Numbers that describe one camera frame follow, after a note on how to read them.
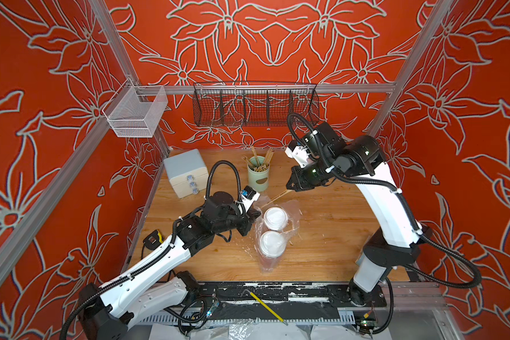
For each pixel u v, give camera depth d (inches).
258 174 36.4
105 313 14.9
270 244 26.0
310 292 29.3
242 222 24.0
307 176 20.7
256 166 38.4
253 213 27.0
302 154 22.3
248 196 23.3
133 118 36.4
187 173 34.7
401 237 16.1
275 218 28.7
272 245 25.8
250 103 39.6
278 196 25.7
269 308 28.0
